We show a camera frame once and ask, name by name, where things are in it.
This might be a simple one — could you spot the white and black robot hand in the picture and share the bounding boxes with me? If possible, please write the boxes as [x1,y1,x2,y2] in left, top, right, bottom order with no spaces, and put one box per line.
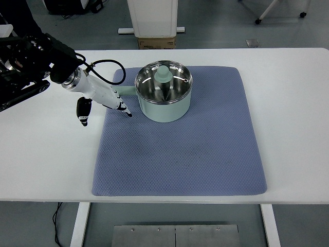
[74,74,133,127]

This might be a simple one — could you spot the green pot with handle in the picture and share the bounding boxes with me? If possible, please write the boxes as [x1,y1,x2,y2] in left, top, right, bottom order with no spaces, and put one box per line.
[113,60,193,123]

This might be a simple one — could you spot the glass lid with green knob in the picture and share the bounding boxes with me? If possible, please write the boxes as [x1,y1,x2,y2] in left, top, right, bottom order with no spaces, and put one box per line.
[135,60,193,104]

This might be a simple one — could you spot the brown cardboard box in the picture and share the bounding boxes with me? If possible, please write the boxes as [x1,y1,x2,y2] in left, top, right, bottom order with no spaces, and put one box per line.
[137,36,177,50]

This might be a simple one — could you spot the black equipment case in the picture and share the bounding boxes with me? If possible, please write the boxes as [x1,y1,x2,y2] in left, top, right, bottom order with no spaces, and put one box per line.
[46,0,105,15]

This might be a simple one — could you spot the blue quilted mat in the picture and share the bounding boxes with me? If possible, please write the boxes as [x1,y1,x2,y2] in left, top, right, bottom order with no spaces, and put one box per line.
[92,66,267,197]

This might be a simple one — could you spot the white side table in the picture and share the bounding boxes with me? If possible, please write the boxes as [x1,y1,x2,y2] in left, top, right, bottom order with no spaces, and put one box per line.
[0,24,13,39]

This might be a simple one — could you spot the person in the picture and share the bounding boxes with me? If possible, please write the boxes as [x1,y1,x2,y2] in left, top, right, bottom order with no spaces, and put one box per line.
[0,0,49,42]

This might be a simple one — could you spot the white table leg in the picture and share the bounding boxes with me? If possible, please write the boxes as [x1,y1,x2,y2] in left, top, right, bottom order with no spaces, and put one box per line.
[69,202,91,247]
[260,203,281,247]

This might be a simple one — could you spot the white pedestal cabinet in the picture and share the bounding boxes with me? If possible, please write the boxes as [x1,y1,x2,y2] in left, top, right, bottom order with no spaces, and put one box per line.
[118,0,186,39]

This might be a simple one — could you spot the black floor cable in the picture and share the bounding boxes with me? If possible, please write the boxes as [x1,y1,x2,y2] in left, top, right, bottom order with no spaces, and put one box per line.
[52,202,64,247]

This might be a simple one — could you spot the white frame with black casters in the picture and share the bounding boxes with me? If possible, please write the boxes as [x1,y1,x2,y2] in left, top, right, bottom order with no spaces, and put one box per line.
[254,0,308,25]

